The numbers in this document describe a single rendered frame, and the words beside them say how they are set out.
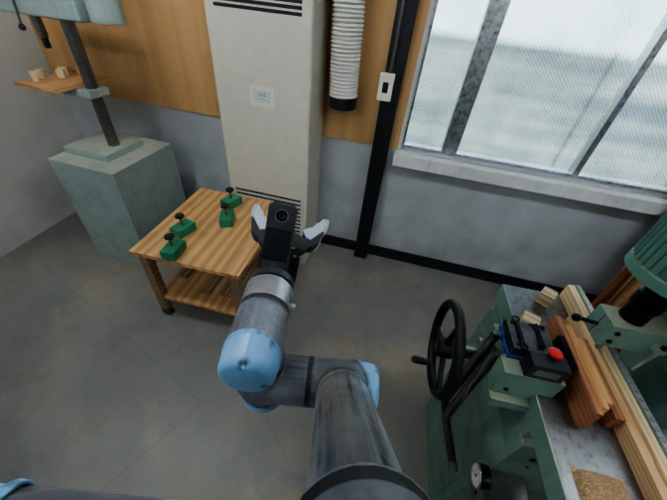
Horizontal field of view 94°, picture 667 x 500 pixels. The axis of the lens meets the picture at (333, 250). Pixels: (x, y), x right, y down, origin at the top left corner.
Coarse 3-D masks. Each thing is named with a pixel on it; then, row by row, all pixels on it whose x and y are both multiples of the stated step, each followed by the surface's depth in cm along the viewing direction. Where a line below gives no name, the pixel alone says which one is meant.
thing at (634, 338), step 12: (600, 312) 74; (612, 312) 72; (588, 324) 77; (600, 324) 73; (612, 324) 70; (624, 324) 70; (648, 324) 70; (660, 324) 71; (600, 336) 72; (612, 336) 71; (624, 336) 71; (636, 336) 70; (648, 336) 69; (660, 336) 69; (624, 348) 73; (636, 348) 72; (648, 348) 71
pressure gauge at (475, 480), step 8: (472, 464) 83; (480, 464) 81; (472, 472) 83; (480, 472) 79; (488, 472) 79; (472, 480) 82; (480, 480) 78; (488, 480) 78; (480, 488) 78; (488, 488) 78
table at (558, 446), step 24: (504, 288) 100; (504, 312) 96; (552, 312) 94; (528, 408) 74; (552, 408) 71; (552, 432) 67; (576, 432) 68; (600, 432) 68; (552, 456) 64; (576, 456) 64; (600, 456) 64; (624, 456) 65; (552, 480) 63; (624, 480) 62
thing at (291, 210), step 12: (276, 204) 49; (288, 204) 49; (276, 216) 49; (288, 216) 49; (276, 228) 50; (288, 228) 50; (264, 240) 50; (276, 240) 50; (288, 240) 50; (264, 252) 50; (276, 252) 50; (288, 252) 50; (264, 264) 51; (276, 264) 51; (288, 264) 52
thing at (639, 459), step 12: (576, 312) 89; (576, 324) 87; (588, 336) 83; (624, 408) 69; (624, 432) 66; (636, 432) 65; (624, 444) 66; (636, 444) 63; (636, 456) 63; (648, 456) 62; (636, 468) 62; (648, 468) 60; (636, 480) 62; (648, 480) 59; (660, 480) 59; (648, 492) 59; (660, 492) 57
